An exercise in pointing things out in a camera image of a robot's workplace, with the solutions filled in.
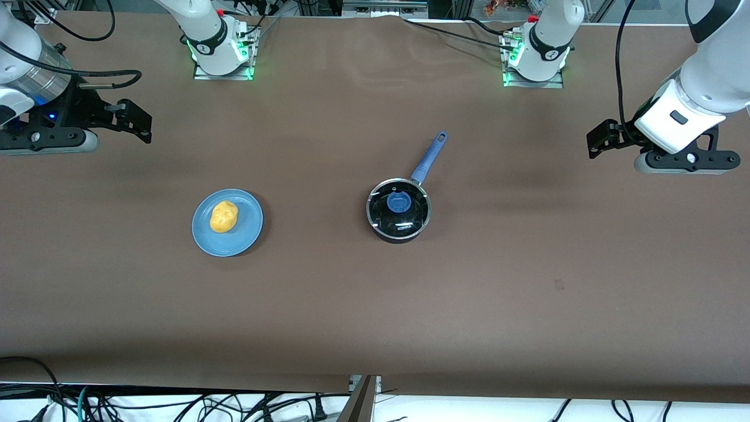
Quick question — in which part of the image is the black pot with blue handle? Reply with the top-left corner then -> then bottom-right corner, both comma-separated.
366,131 -> 449,244

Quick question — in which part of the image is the aluminium frame strut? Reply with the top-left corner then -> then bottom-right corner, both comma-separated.
586,0 -> 617,23

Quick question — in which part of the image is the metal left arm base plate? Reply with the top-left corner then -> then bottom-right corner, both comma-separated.
502,30 -> 565,89

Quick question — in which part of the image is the grey metal frame panel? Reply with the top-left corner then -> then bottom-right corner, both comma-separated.
342,0 -> 429,18

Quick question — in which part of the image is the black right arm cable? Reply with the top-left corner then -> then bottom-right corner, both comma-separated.
0,0 -> 143,90

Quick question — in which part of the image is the aluminium frame corner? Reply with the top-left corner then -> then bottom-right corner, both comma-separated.
18,0 -> 57,25

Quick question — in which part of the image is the black right base cable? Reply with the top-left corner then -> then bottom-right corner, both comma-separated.
223,7 -> 283,45

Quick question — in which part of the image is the brown table cover sheet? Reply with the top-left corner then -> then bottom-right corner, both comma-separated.
0,11 -> 750,405

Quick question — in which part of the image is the short black base cable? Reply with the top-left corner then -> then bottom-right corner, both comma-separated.
466,16 -> 516,39

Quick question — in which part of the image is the blue round plate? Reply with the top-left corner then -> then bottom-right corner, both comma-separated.
192,188 -> 264,257

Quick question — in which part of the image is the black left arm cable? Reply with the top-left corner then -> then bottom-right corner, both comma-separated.
614,0 -> 640,145

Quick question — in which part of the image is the black looped floor cable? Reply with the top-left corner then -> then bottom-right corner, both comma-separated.
0,356 -> 62,422

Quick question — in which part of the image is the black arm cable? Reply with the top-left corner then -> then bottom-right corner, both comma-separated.
0,0 -> 143,90
614,0 -> 640,145

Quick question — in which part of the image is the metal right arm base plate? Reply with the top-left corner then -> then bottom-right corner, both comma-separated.
193,22 -> 260,81

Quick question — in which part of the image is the metal table post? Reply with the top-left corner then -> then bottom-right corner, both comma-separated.
337,375 -> 383,422

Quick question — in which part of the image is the glass lid with blue knob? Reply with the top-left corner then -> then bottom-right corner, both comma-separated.
367,179 -> 431,236

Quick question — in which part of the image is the yellow potato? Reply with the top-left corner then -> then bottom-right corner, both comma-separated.
210,200 -> 239,234

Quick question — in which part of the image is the long black base cable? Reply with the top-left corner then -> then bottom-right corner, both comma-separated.
403,19 -> 519,53

